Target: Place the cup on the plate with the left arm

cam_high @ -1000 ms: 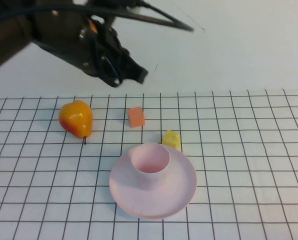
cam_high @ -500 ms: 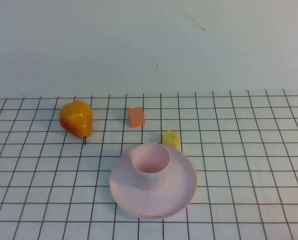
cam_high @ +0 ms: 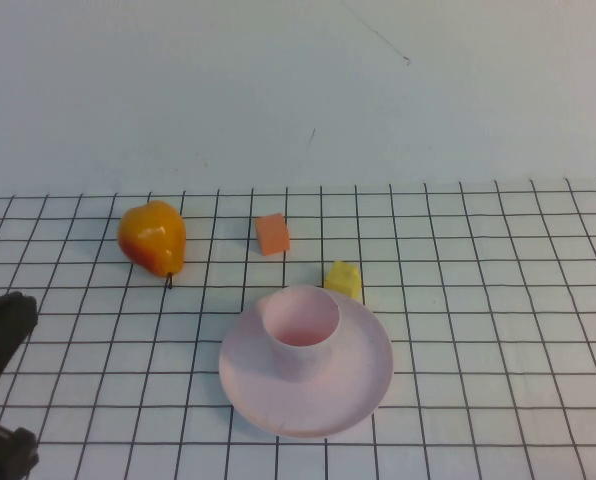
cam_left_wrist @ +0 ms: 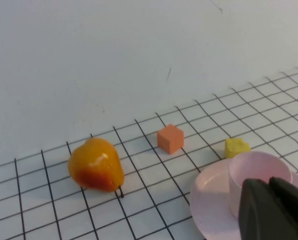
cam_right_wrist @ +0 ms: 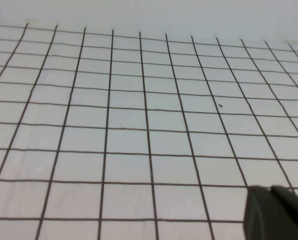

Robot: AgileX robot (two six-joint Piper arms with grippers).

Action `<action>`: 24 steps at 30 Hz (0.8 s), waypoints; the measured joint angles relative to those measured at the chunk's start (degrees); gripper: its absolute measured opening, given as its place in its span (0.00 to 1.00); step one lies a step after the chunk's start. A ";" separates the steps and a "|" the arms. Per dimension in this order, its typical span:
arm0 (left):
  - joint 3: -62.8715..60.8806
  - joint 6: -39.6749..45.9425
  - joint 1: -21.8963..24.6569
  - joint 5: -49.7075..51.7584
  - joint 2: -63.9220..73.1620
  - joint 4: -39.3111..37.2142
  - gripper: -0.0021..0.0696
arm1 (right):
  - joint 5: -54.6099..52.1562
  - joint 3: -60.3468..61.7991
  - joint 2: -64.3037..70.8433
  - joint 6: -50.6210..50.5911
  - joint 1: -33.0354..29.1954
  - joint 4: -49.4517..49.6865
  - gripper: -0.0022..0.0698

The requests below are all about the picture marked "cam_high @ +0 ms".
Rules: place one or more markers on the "pale pink plastic cup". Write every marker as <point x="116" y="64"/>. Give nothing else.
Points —
<point x="303" y="330"/>

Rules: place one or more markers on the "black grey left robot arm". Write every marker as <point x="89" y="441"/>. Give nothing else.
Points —
<point x="3" y="450"/>

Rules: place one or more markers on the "pale pink round plate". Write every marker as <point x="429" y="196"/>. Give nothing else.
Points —
<point x="358" y="370"/>

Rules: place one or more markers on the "orange yellow toy pear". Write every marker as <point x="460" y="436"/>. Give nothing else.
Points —
<point x="153" y="235"/>

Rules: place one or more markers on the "orange foam cube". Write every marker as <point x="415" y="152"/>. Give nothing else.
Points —
<point x="274" y="237"/>

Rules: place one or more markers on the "yellow foam cube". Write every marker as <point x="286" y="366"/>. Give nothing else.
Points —
<point x="343" y="281"/>

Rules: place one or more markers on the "white black-grid table mat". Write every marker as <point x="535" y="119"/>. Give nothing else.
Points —
<point x="478" y="325"/>

